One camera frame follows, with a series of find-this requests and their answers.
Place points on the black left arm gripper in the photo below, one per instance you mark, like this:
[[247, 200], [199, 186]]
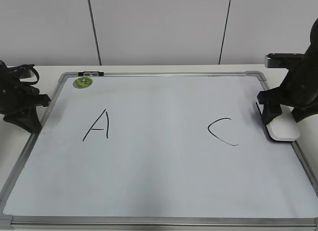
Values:
[[19, 97]]

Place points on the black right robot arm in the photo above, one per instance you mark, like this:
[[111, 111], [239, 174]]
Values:
[[311, 54]]

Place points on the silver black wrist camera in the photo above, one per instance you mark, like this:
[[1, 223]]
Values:
[[282, 60]]

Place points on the green round magnet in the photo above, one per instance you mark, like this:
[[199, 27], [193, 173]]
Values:
[[82, 82]]

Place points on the aluminium framed whiteboard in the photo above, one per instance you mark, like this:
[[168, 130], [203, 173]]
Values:
[[159, 151]]

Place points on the white whiteboard eraser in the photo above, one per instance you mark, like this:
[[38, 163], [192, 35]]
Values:
[[282, 129]]

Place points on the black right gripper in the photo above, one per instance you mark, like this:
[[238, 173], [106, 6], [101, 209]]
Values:
[[298, 89]]

